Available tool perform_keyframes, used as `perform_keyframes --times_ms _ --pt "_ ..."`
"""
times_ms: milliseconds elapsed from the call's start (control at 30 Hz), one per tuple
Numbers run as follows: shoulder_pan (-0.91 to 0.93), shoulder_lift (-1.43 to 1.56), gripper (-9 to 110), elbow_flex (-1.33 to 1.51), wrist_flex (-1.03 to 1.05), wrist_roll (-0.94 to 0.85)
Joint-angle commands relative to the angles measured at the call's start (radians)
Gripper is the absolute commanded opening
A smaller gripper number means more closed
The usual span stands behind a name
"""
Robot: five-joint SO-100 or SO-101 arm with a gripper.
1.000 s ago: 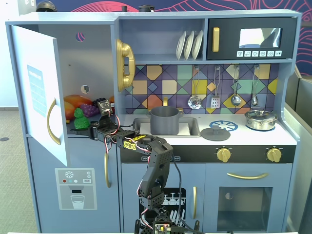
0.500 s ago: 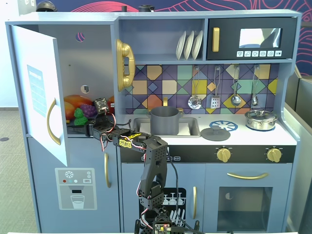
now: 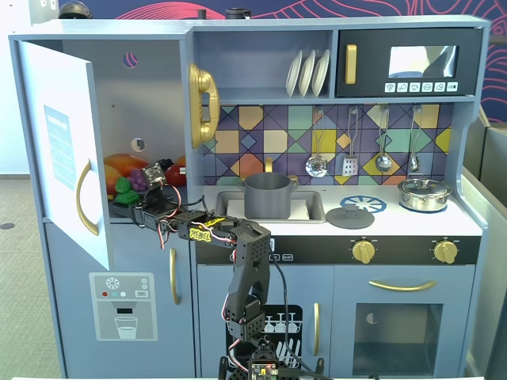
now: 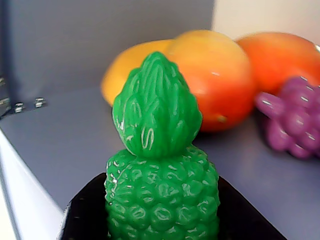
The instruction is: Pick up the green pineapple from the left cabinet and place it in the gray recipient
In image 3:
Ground lower door with dispenser print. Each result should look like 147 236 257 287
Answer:
44 221 197 379

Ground black round device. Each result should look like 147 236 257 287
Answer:
225 7 253 21

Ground steel toy ladle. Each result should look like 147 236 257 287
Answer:
374 104 393 173

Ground red toy tomato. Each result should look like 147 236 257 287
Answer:
164 164 187 187

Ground black red robot base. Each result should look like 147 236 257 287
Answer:
217 336 328 380

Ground steel toy skimmer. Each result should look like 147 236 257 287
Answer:
304 105 330 178

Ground black helmet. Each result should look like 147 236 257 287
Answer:
58 1 94 20

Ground gold cabinet door handle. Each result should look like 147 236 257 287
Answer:
75 158 100 237

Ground robot controller board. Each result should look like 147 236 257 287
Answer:
249 358 278 380

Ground steel toy pot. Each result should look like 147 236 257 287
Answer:
397 182 452 213

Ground blue oven door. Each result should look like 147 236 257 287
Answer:
332 264 476 377

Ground purple toy grapes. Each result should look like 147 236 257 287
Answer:
127 168 148 192

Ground steel toy spoon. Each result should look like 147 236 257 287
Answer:
407 104 423 173

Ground red white black servo cable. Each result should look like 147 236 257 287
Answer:
158 184 183 251

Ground gray pot lid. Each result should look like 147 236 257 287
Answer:
325 197 375 230

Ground white toy plate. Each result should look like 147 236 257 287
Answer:
285 49 304 98
297 49 317 99
311 48 331 98

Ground gold toy telephone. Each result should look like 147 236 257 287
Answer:
187 62 221 150

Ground gold lower door handle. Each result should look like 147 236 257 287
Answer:
169 248 182 306

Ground steel slotted toy spatula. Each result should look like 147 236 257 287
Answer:
341 105 360 177

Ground yellow orange toy fruit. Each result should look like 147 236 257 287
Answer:
103 164 122 196

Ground gold microwave handle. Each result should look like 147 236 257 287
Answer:
344 44 358 86

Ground blue toy kitchen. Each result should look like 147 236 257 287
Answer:
7 14 492 379

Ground steel toy pot lid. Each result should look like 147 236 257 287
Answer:
399 177 451 196

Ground gray sink basin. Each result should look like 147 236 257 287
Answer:
215 190 326 225

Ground dishwasher door with dish print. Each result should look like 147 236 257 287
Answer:
196 264 334 379

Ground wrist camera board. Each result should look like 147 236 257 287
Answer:
141 161 166 190

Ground gray pot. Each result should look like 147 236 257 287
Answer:
237 172 299 220

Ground gold oven door handle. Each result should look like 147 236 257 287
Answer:
368 279 438 293

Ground black toy microwave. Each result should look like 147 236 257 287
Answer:
335 28 484 98

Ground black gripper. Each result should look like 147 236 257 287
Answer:
109 188 183 233

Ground gold stove knob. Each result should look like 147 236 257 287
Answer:
432 240 460 264
351 240 376 264

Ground open fridge door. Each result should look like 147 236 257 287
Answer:
17 40 112 272

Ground gold dishwasher door handle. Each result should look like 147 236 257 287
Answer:
312 302 321 356

